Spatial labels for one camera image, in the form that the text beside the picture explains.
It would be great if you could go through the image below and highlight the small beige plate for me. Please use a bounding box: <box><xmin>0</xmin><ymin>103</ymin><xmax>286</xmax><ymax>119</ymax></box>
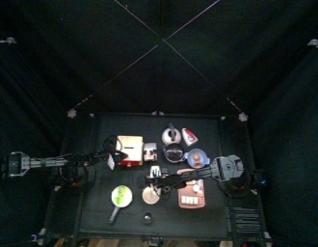
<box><xmin>141</xmin><ymin>185</ymin><xmax>161</xmax><ymax>206</ymax></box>

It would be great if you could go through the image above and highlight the red wooden toy toaster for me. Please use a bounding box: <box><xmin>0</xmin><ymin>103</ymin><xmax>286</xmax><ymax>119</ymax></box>
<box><xmin>115</xmin><ymin>134</ymin><xmax>145</xmax><ymax>167</ymax></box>

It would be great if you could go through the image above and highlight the round sliced toy food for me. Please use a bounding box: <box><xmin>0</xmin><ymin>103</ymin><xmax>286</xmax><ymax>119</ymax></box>
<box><xmin>190</xmin><ymin>182</ymin><xmax>203</xmax><ymax>196</ymax></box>

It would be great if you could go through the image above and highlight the small white toy appliance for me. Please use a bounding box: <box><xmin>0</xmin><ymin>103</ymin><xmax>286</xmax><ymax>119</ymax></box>
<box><xmin>142</xmin><ymin>142</ymin><xmax>158</xmax><ymax>162</ymax></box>

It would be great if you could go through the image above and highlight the green toy lettuce leaf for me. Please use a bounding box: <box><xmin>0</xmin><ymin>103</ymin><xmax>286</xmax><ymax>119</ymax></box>
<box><xmin>111</xmin><ymin>186</ymin><xmax>130</xmax><ymax>206</ymax></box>

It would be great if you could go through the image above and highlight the wooden cutting board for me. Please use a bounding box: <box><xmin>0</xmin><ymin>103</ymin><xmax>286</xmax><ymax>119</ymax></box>
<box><xmin>177</xmin><ymin>168</ymin><xmax>206</xmax><ymax>209</ymax></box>

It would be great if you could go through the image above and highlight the dark toy cooking pot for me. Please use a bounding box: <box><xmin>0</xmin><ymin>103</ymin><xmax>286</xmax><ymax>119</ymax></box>
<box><xmin>161</xmin><ymin>143</ymin><xmax>186</xmax><ymax>164</ymax></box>

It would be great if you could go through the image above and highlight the blue toy pot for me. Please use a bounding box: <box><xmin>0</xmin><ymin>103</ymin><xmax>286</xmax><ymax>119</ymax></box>
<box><xmin>183</xmin><ymin>148</ymin><xmax>207</xmax><ymax>169</ymax></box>

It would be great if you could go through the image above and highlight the white frying pan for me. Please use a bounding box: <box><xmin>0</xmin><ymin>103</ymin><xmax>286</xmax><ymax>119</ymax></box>
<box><xmin>106</xmin><ymin>184</ymin><xmax>134</xmax><ymax>225</ymax></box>

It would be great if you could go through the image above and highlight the silver toy kettle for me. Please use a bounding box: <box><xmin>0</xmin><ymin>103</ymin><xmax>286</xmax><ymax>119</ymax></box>
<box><xmin>159</xmin><ymin>123</ymin><xmax>182</xmax><ymax>146</ymax></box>

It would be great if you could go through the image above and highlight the red white toy carton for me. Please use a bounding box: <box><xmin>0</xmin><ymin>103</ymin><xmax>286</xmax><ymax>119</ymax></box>
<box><xmin>181</xmin><ymin>127</ymin><xmax>199</xmax><ymax>147</ymax></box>

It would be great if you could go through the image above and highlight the white printed label sticker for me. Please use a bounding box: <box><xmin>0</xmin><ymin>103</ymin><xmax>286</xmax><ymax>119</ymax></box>
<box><xmin>230</xmin><ymin>206</ymin><xmax>261</xmax><ymax>234</ymax></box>

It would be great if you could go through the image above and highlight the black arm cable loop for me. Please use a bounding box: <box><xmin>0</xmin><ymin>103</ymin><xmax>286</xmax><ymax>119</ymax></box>
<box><xmin>101</xmin><ymin>134</ymin><xmax>122</xmax><ymax>154</ymax></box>

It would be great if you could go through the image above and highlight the small steel pot with handle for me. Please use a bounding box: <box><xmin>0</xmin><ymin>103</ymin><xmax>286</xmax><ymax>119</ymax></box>
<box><xmin>141</xmin><ymin>211</ymin><xmax>154</xmax><ymax>226</ymax></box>

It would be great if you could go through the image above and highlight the thin diagonal frame wire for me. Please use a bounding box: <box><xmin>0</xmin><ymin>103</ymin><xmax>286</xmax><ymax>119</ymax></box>
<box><xmin>111</xmin><ymin>0</ymin><xmax>244</xmax><ymax>114</ymax></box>
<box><xmin>73</xmin><ymin>0</ymin><xmax>221</xmax><ymax>111</ymax></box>

